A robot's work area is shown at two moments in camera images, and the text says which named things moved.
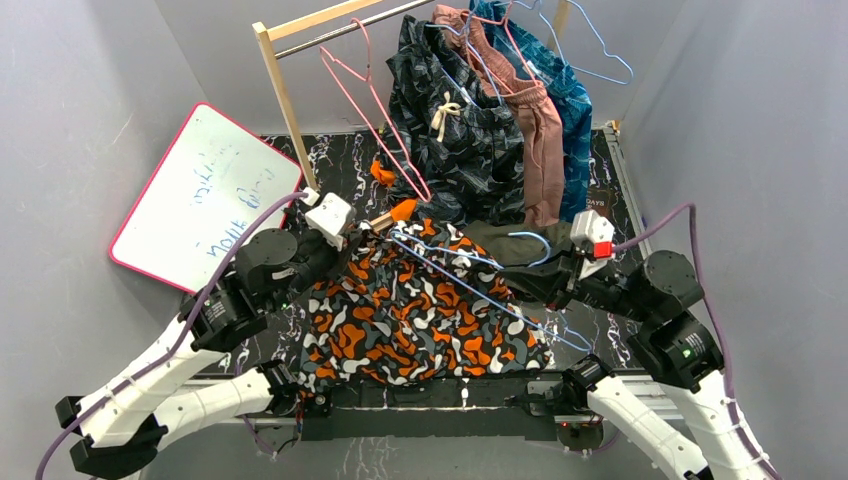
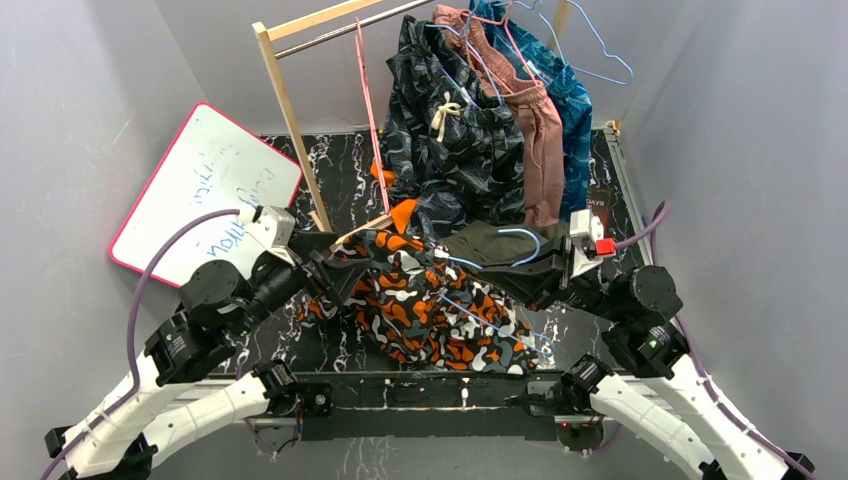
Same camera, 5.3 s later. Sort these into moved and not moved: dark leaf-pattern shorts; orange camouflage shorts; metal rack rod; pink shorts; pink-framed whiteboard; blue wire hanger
Moved: blue wire hanger; orange camouflage shorts
Not moved: metal rack rod; pink shorts; pink-framed whiteboard; dark leaf-pattern shorts
